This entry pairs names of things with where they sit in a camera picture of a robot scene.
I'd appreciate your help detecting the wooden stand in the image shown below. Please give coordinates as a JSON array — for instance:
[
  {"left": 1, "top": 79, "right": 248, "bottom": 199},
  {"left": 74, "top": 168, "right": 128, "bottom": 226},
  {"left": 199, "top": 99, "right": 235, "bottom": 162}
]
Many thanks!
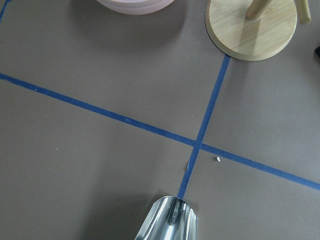
[{"left": 205, "top": 0, "right": 312, "bottom": 62}]

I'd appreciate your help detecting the pink bowl with ice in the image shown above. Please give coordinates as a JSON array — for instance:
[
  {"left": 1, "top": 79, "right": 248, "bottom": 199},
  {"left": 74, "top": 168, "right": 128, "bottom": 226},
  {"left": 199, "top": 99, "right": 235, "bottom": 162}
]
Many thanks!
[{"left": 97, "top": 0, "right": 174, "bottom": 15}]

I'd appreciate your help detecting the silver metal ice scoop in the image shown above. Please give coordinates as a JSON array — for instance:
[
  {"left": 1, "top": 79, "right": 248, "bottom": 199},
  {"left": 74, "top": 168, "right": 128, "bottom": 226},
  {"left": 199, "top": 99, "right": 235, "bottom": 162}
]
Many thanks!
[{"left": 135, "top": 196, "right": 198, "bottom": 240}]

